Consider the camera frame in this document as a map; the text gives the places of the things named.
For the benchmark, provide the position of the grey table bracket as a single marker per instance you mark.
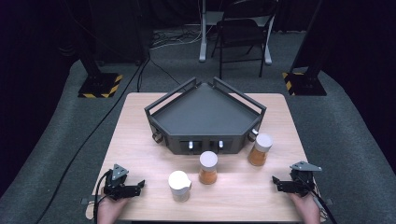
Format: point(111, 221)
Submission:
point(326, 201)
point(90, 200)

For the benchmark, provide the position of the dark cabinet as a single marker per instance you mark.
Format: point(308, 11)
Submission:
point(124, 37)

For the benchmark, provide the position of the spouted white lid spice jar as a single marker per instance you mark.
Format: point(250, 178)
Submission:
point(179, 183)

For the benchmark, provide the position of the dark grey corner shelf rack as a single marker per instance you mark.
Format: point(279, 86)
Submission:
point(205, 112)

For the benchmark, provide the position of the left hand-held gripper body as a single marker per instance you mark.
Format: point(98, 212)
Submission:
point(116, 183)

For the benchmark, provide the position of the person's right hand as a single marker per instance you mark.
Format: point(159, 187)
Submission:
point(308, 210)

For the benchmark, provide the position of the black folding chair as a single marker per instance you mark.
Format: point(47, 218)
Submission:
point(239, 31)

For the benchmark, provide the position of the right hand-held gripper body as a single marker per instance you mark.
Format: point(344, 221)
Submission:
point(303, 182)

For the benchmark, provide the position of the white desk frame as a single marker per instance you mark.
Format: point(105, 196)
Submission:
point(203, 46)

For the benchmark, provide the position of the straight orange spice jar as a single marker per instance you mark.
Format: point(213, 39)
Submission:
point(263, 143)

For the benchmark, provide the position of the narrow neck orange spice jar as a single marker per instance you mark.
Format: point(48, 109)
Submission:
point(208, 161)

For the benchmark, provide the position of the person's left hand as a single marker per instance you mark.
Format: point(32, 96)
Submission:
point(110, 211)

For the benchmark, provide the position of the black stand with striped base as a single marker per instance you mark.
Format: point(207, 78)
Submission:
point(306, 84)
point(99, 85)

